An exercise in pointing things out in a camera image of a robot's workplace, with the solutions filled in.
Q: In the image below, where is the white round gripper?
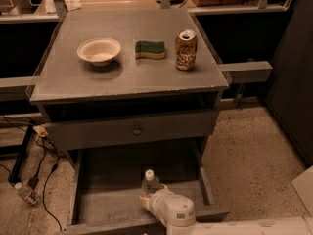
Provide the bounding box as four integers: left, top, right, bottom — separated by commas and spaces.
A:
140, 183, 196, 227

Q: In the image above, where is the clear blue-label plastic bottle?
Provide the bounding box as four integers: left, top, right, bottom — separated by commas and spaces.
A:
142, 169, 160, 196

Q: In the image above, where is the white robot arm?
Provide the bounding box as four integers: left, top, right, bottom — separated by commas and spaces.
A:
140, 185, 313, 235

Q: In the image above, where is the open grey middle drawer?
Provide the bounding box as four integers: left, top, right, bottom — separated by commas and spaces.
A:
65, 139, 229, 235

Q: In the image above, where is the round drawer knob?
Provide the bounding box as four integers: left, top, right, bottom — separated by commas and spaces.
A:
133, 126, 142, 136

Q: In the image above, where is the closed grey top drawer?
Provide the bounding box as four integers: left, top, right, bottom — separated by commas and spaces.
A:
45, 110, 219, 150

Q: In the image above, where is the grey wooden drawer cabinet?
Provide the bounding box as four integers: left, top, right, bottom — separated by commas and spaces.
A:
29, 7, 231, 168

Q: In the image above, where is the small bottle on floor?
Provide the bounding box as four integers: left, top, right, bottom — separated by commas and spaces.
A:
15, 182, 39, 206

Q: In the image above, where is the black metal stand leg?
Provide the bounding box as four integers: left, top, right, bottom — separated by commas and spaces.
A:
9, 120, 35, 185

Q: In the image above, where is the green yellow sponge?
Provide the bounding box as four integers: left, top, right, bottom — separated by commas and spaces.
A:
135, 40, 165, 60

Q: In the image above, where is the white paper bowl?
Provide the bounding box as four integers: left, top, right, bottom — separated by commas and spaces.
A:
77, 38, 121, 67

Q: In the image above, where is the white floor board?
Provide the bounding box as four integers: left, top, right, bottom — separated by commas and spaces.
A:
291, 166, 313, 216

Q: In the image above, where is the gold soda can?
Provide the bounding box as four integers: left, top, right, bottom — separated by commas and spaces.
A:
175, 29, 198, 71

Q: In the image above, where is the white crumpled cloth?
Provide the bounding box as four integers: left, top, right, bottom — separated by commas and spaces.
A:
65, 0, 81, 11

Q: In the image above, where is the black floor cable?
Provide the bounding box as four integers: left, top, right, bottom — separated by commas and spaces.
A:
0, 115, 67, 232

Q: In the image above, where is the grey horizontal rail bar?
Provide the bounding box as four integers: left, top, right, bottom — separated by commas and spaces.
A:
219, 61, 273, 84

